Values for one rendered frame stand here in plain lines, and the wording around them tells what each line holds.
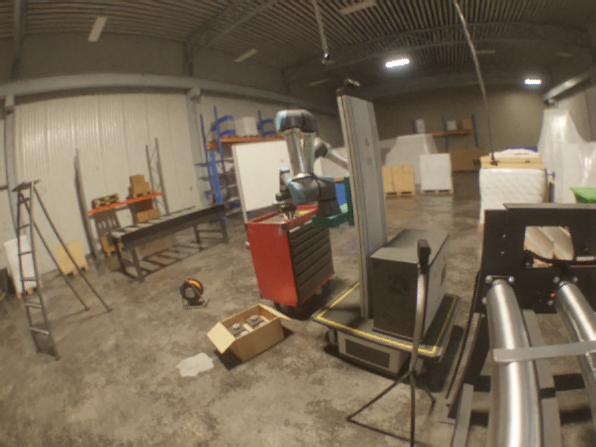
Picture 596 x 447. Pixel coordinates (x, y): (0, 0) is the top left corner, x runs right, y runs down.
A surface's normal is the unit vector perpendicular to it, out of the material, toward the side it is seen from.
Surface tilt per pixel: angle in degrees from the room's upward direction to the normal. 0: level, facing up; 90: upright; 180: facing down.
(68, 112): 90
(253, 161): 90
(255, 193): 90
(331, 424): 0
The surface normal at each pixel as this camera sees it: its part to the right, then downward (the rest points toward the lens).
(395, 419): -0.15, -0.97
